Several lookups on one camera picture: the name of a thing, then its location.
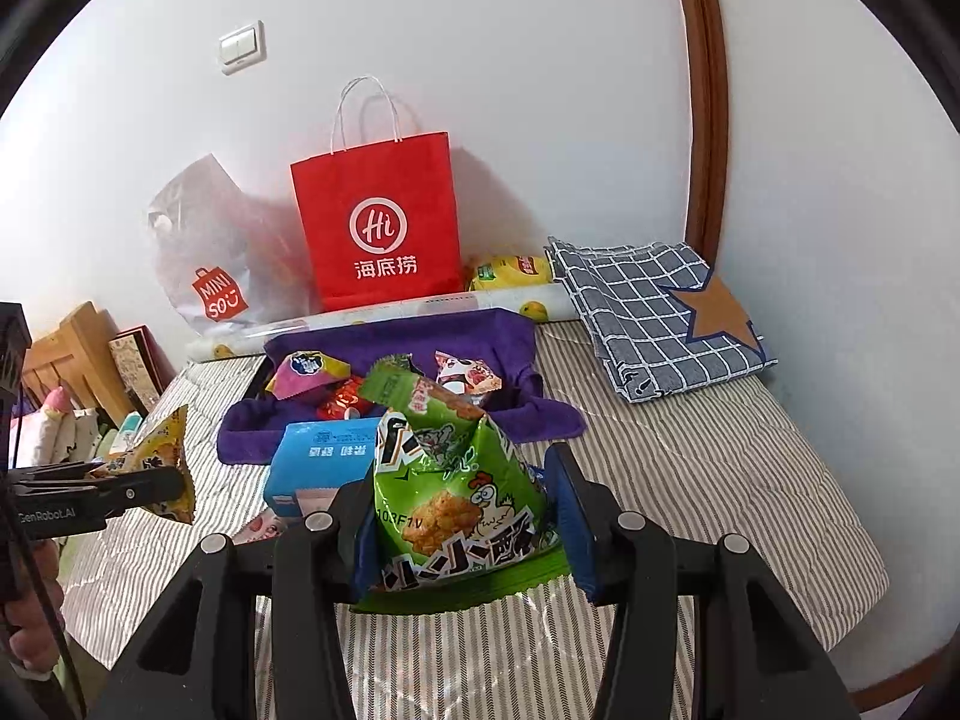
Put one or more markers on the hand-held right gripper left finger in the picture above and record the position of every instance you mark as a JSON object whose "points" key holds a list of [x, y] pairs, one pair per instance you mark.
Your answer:
{"points": [[364, 540]]}

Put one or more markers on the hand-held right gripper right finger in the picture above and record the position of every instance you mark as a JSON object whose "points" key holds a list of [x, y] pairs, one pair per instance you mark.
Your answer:
{"points": [[581, 532]]}

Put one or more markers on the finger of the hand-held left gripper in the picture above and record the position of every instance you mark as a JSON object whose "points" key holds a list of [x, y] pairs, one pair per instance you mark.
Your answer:
{"points": [[127, 496], [75, 471]]}

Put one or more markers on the yellow black print snack packet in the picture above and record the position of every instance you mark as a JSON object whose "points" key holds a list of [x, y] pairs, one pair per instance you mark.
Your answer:
{"points": [[161, 442]]}

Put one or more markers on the green snack packet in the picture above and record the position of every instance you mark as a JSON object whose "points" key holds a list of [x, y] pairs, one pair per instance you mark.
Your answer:
{"points": [[450, 495]]}

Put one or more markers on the pink bear snack packet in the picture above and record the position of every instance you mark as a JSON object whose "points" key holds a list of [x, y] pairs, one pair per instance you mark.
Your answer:
{"points": [[259, 526]]}

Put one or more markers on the purple yellow snack packet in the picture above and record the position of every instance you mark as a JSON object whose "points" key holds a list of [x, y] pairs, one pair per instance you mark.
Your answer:
{"points": [[300, 375]]}

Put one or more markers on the purple cloth covered tray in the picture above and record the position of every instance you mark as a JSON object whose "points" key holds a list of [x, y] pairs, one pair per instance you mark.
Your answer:
{"points": [[510, 345]]}

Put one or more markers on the person's left hand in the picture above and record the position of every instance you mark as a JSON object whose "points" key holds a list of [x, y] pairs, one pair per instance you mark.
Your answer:
{"points": [[34, 585]]}

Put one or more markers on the pink plush toy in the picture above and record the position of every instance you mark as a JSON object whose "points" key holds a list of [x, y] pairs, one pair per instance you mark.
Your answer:
{"points": [[52, 420]]}

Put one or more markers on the white teal bottle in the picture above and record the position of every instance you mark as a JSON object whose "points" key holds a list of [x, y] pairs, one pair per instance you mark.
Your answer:
{"points": [[129, 427]]}

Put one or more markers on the blue tissue pack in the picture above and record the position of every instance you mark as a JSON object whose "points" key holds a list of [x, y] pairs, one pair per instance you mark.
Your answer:
{"points": [[315, 457]]}

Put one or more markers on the patterned box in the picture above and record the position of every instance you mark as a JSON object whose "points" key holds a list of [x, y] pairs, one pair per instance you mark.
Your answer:
{"points": [[135, 364]]}

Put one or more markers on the wooden headboard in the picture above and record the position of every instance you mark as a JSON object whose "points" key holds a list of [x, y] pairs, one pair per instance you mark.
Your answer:
{"points": [[75, 345]]}

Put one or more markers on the grid cloth with star patch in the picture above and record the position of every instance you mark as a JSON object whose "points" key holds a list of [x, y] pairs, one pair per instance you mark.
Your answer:
{"points": [[637, 315]]}

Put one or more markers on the fruit print wrapping roll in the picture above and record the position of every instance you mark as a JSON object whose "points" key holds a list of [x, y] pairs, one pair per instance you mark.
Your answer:
{"points": [[360, 315]]}

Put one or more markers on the yellow bag with green label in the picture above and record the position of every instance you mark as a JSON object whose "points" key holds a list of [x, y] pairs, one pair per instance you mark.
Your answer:
{"points": [[510, 270]]}

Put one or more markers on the clear plastic bag orange label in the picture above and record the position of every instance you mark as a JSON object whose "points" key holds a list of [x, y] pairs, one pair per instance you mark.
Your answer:
{"points": [[225, 240]]}

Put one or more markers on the red paper bag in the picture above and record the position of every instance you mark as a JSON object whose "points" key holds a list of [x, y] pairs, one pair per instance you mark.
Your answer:
{"points": [[375, 187]]}

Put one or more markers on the brown wooden baseboard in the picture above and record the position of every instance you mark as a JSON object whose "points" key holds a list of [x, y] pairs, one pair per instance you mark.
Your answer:
{"points": [[900, 690]]}

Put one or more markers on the white light switch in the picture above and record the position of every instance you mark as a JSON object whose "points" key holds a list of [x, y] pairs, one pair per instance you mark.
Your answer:
{"points": [[241, 47]]}

